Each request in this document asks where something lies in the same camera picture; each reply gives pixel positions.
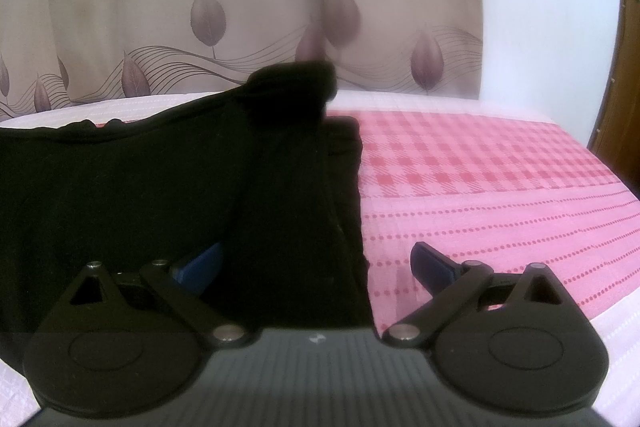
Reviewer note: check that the brown wooden door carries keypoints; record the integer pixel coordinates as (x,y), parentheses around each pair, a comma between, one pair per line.
(625,82)

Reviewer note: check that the black rose print shirt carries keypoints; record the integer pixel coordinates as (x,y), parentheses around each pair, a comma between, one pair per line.
(125,187)

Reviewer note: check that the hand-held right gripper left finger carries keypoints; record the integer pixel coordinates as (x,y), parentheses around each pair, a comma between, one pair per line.
(200,273)

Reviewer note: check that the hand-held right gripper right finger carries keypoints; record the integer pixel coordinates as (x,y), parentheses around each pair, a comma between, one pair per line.
(433,267)

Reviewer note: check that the pink checked bed sheet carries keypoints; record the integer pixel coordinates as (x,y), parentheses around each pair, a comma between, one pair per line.
(475,182)

